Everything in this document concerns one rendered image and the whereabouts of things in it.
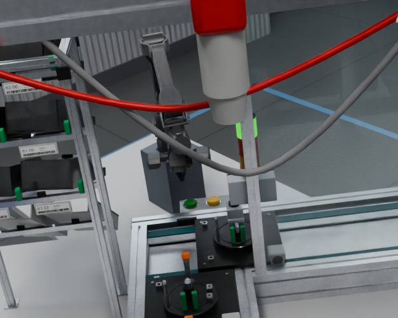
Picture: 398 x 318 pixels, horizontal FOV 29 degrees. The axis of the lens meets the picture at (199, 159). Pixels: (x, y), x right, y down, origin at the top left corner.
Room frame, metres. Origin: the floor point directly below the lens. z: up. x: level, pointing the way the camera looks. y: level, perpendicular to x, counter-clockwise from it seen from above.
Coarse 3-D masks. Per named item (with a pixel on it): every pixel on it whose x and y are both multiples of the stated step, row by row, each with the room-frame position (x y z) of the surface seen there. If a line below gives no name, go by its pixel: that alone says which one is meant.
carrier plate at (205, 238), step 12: (204, 228) 1.84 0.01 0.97; (204, 240) 1.79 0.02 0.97; (204, 252) 1.73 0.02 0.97; (216, 252) 1.72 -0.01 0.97; (228, 252) 1.71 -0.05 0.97; (252, 252) 1.70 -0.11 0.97; (204, 264) 1.68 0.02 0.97; (216, 264) 1.67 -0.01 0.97; (228, 264) 1.66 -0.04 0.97; (240, 264) 1.66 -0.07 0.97; (252, 264) 1.66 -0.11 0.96
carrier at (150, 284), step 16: (208, 272) 1.64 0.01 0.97; (224, 272) 1.63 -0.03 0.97; (160, 288) 1.60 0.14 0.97; (176, 288) 1.57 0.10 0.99; (192, 288) 1.51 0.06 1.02; (208, 288) 1.53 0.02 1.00; (224, 288) 1.56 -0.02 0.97; (160, 304) 1.53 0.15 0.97; (176, 304) 1.50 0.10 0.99; (192, 304) 1.50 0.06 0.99; (208, 304) 1.49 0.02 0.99; (224, 304) 1.50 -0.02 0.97
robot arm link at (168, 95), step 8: (168, 40) 2.16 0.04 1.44; (144, 48) 2.14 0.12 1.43; (152, 48) 2.09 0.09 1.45; (160, 48) 2.09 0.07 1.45; (168, 48) 2.15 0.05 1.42; (152, 56) 2.09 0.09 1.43; (160, 56) 2.07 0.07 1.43; (160, 64) 2.05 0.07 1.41; (168, 64) 2.05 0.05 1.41; (160, 72) 2.04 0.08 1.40; (168, 72) 2.03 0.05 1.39; (160, 80) 2.02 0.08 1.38; (168, 80) 2.01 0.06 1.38; (160, 88) 2.00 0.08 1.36; (168, 88) 1.99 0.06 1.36; (160, 96) 1.97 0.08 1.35; (168, 96) 1.97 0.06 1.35; (176, 96) 1.97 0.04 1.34; (160, 104) 1.95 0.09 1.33; (168, 104) 1.95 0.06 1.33; (176, 104) 1.95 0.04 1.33; (168, 112) 1.94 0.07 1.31; (176, 112) 1.94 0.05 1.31
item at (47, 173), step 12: (36, 156) 1.75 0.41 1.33; (24, 168) 1.65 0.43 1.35; (36, 168) 1.64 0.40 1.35; (48, 168) 1.64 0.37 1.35; (60, 168) 1.63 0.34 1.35; (72, 168) 1.63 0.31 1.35; (24, 180) 1.64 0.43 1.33; (36, 180) 1.63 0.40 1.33; (48, 180) 1.62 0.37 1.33; (60, 180) 1.62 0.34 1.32; (72, 180) 1.61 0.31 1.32
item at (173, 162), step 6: (168, 156) 1.94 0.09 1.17; (174, 156) 1.92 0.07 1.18; (180, 156) 1.92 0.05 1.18; (186, 156) 1.91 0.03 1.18; (174, 162) 1.90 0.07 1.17; (180, 162) 1.90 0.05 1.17; (186, 162) 1.90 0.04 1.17; (192, 162) 1.90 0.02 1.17; (174, 168) 1.89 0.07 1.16; (180, 168) 1.89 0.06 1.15; (186, 168) 1.90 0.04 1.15
